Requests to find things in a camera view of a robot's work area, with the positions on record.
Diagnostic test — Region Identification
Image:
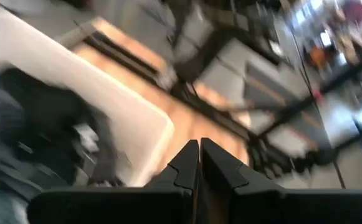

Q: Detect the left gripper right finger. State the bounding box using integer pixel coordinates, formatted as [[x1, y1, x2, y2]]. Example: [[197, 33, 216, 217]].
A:
[[200, 137, 283, 191]]

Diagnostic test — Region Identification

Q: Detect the black metal table frame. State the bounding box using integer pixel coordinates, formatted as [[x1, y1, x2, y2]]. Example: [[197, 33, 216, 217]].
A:
[[55, 18, 362, 175]]

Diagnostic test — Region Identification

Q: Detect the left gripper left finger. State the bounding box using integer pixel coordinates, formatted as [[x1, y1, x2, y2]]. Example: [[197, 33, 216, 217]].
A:
[[145, 139, 200, 191]]

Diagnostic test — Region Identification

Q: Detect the white perforated laundry basket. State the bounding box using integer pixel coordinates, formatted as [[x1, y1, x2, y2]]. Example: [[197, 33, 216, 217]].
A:
[[0, 12, 175, 187]]

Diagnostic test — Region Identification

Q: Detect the black garment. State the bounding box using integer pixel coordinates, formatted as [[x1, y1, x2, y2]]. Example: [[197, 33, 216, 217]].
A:
[[0, 67, 119, 187]]

